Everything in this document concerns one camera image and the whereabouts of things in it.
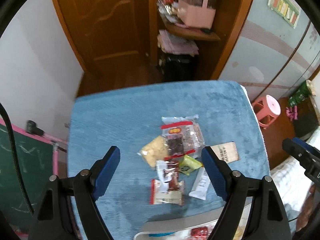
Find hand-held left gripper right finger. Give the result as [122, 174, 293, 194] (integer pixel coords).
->
[201, 146, 292, 240]

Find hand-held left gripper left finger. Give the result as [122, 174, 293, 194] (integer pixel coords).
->
[29, 146, 121, 240]

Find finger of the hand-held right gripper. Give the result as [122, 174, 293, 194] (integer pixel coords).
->
[294, 137, 320, 157]
[282, 139, 320, 173]

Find long white bar packet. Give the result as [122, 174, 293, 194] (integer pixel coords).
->
[188, 167, 210, 200]

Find beige cracker packet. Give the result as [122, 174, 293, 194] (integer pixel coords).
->
[215, 141, 240, 164]

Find green yellow snack packet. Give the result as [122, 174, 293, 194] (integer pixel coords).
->
[179, 155, 203, 175]

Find white brown small packet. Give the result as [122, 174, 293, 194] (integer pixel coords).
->
[156, 160, 181, 193]

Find red-striped clear zip bag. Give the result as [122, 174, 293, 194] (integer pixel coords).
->
[161, 114, 206, 161]

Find pale yellow chips packet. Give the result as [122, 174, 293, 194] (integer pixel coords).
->
[137, 135, 169, 168]

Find cream packet with red edge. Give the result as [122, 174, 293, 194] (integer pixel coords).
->
[150, 179, 185, 205]

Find clear packet of red candies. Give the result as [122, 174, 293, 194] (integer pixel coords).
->
[190, 226, 209, 238]

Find white plastic tray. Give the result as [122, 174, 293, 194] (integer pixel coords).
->
[133, 201, 253, 240]

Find person's right forearm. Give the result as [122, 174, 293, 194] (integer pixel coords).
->
[296, 184, 320, 234]

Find dark brown cabinet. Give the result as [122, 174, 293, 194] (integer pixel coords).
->
[292, 96, 320, 140]

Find white checked blanket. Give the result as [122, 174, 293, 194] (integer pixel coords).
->
[270, 140, 320, 212]

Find pink toy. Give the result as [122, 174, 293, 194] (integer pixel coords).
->
[286, 106, 300, 121]

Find pink plastic stool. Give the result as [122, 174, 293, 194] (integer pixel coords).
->
[251, 94, 282, 130]

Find green printed bag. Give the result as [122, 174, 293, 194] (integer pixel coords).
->
[287, 80, 316, 108]

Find blue fleece table mat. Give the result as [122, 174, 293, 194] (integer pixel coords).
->
[66, 79, 272, 240]

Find pale floral wardrobe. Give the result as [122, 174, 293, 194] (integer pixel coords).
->
[219, 0, 320, 107]

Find black bag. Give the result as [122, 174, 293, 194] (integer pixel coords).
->
[159, 53, 198, 81]

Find wooden shelf unit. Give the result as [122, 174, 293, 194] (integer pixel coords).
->
[147, 0, 258, 81]

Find folded pink cloth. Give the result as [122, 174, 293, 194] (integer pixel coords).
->
[157, 29, 200, 57]

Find wooden door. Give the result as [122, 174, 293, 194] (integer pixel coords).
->
[48, 0, 157, 98]

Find pile of shiny wrappers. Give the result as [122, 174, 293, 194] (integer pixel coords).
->
[157, 0, 179, 18]

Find green chalkboard pink frame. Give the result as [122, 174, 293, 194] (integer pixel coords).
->
[0, 118, 68, 237]

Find black cable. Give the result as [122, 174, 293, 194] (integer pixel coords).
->
[0, 102, 35, 213]

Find wall poster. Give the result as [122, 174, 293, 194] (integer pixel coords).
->
[267, 0, 302, 30]

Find pink basket with handle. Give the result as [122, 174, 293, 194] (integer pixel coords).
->
[178, 0, 217, 29]

